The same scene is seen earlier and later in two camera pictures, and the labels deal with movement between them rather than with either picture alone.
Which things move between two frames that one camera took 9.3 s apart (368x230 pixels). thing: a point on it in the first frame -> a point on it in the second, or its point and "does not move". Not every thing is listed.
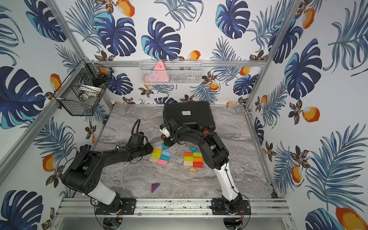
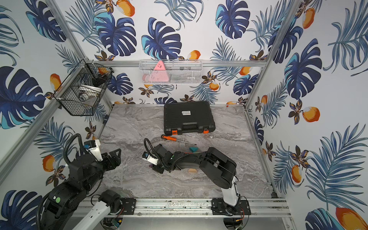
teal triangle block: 193,149 does not move
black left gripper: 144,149 -> 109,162
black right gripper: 166,143 -> 159,170
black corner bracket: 107,117 does not move
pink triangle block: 160,74 does not move
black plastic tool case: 197,115 does not move
